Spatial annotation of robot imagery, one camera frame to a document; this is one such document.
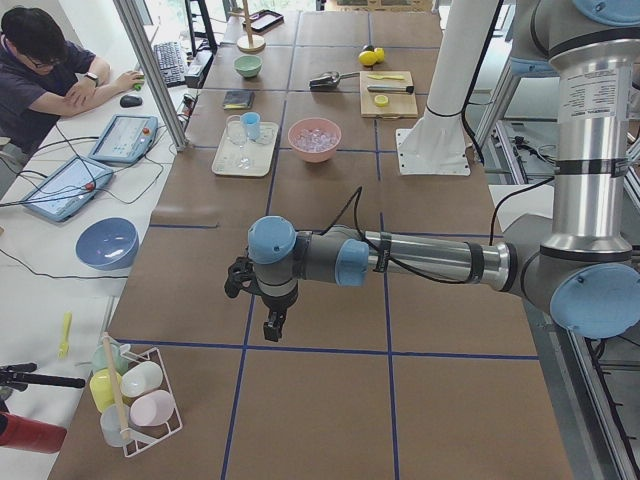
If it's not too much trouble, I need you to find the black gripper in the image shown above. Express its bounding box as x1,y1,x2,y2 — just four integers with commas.
261,287,298,342

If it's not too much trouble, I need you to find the stainless steel ice scoop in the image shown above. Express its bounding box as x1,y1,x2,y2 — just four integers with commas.
309,71,360,91

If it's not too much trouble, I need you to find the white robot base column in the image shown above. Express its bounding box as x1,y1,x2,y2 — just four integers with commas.
396,0,503,176

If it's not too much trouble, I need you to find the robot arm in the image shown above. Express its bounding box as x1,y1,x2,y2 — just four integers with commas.
225,1,639,341

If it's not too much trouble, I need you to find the white cup in rack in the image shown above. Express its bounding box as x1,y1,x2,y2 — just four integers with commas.
120,361,164,404

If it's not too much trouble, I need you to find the pink cup in rack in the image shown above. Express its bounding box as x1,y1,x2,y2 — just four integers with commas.
130,390,175,427

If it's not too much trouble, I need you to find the green cup in rack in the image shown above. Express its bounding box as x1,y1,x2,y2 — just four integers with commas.
91,341,129,375

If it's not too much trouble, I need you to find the clear grey cup in rack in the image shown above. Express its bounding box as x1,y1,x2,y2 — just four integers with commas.
100,404,132,447

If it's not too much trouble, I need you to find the yellow cup in rack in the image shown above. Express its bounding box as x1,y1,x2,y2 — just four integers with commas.
89,369,115,413

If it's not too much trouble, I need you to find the pile of clear ice cubes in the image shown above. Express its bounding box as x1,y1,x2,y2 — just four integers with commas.
292,128,338,153

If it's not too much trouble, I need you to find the light blue plastic cup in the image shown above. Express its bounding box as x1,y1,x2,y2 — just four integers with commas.
240,111,261,141

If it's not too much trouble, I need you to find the cream bear serving tray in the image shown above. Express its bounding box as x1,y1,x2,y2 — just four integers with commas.
211,122,280,177

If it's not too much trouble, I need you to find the blue bowl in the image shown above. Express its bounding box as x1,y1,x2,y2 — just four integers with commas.
75,217,139,271

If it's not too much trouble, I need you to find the pink bowl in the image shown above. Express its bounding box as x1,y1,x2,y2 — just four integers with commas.
287,117,342,163

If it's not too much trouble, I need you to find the clear wine glass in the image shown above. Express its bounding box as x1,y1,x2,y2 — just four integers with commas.
226,115,251,170

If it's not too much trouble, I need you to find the yellow plastic fork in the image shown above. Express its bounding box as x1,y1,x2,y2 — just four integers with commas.
58,312,73,359

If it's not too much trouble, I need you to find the grey folded cloth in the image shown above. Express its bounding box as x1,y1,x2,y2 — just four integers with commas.
222,90,255,110

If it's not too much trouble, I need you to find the far blue teach pendant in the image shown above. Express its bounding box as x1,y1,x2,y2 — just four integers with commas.
89,114,159,165

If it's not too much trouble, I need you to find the blue teach pendant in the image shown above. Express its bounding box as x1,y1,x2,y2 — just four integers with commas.
89,114,159,165
20,156,114,222

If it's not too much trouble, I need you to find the near blue teach pendant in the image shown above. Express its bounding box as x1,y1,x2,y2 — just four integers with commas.
20,156,114,222

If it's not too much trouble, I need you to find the lemon half slice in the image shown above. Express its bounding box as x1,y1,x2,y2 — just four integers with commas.
374,94,389,108

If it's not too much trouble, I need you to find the wooden cutting board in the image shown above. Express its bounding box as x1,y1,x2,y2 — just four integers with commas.
359,71,418,119

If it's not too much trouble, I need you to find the green ceramic bowl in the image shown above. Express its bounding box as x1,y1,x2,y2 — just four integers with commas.
233,55,262,79

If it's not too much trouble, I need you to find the black computer mouse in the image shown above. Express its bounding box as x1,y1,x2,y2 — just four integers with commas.
119,94,143,108

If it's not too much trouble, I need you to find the yellow plastic knife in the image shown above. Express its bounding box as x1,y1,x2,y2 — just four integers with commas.
367,74,405,81

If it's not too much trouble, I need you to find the red cylinder object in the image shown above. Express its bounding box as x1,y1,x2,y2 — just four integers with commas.
1,412,67,454

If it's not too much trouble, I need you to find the wooden paper towel stand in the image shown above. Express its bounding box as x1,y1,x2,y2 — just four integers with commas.
236,0,266,54

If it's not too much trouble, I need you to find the whole yellow lemon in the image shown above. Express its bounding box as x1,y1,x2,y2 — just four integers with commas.
358,50,378,67

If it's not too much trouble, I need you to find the black keyboard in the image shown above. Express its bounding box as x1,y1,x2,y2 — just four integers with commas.
152,41,187,87

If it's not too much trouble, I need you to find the seated person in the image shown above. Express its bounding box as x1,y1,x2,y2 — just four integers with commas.
1,7,144,156

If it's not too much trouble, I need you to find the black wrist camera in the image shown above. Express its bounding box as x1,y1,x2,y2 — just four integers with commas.
224,256,261,299

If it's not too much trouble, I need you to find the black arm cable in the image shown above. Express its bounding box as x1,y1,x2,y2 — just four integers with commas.
317,186,556,285

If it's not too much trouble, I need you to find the white wire cup rack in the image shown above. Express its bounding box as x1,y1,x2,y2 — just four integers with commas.
90,334,183,458

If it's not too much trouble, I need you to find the black tripod handle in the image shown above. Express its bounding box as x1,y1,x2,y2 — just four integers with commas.
1,362,86,392

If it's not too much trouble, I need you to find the aluminium frame post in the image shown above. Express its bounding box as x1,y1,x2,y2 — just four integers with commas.
113,0,188,152

